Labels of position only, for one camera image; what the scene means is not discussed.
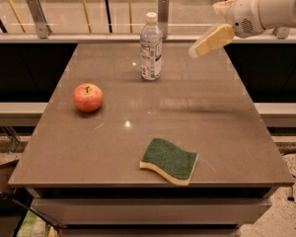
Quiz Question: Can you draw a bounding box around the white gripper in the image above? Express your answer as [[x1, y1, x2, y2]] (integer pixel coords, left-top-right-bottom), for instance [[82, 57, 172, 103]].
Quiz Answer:
[[188, 0, 263, 58]]

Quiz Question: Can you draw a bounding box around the clear plastic water bottle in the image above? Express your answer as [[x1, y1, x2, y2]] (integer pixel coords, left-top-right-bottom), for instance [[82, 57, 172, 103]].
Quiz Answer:
[[140, 12, 163, 81]]

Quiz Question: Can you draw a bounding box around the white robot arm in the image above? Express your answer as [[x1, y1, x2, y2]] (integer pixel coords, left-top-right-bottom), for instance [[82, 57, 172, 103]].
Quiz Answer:
[[188, 0, 296, 58]]

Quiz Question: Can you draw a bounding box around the green and yellow sponge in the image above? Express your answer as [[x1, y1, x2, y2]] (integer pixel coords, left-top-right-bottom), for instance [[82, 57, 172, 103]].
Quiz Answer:
[[139, 138, 198, 186]]

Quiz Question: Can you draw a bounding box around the red apple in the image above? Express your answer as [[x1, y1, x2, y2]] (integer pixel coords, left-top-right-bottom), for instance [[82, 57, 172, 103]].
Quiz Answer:
[[73, 83, 103, 113]]

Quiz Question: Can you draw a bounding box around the grey metal railing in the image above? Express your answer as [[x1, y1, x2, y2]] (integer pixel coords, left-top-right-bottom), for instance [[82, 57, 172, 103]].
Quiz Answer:
[[0, 1, 296, 43]]

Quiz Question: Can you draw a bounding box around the black floor cable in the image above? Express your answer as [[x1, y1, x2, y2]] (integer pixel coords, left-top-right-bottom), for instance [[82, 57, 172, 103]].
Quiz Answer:
[[282, 148, 296, 211]]

